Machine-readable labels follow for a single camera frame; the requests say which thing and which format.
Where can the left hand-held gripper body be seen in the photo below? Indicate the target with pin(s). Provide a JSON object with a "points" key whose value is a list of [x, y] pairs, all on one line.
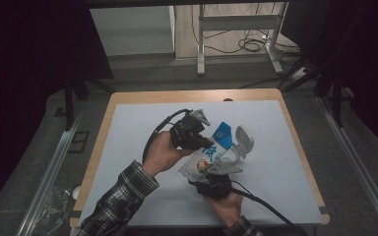
{"points": [[187, 131]]}

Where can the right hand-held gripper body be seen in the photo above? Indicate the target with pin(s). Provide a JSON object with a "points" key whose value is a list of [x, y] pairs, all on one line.
{"points": [[220, 187]]}

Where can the white and blue bag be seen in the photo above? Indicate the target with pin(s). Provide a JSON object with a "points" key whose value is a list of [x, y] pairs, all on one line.
{"points": [[210, 154]]}

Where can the white lidded container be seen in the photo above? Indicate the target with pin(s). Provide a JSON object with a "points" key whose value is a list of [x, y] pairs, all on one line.
{"points": [[244, 141]]}

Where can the person's right hand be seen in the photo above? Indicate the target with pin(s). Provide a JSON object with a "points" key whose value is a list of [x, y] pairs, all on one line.
{"points": [[228, 208]]}

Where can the person's left hand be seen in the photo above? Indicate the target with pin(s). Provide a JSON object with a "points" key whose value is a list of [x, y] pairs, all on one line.
{"points": [[160, 154]]}

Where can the white table mat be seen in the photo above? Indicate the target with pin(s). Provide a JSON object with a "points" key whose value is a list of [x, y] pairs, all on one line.
{"points": [[275, 183]]}

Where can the black tape strip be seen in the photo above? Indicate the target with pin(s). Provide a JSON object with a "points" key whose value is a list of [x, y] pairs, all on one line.
{"points": [[75, 214], [325, 210]]}

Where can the white cabinet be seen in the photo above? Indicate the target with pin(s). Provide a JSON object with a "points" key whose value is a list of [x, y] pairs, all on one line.
{"points": [[134, 31]]}

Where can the black tripod stand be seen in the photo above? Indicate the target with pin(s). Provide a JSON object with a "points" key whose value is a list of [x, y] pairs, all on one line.
{"points": [[328, 82], [75, 91]]}

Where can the clear plastic bag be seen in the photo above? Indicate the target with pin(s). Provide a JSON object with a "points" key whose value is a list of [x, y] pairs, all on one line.
{"points": [[54, 209]]}

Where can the white metal desk frame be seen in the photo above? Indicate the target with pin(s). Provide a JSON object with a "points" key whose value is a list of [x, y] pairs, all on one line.
{"points": [[239, 22]]}

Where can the aluminium rail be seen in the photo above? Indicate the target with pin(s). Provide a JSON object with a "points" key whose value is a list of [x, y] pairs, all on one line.
{"points": [[50, 177], [357, 164]]}

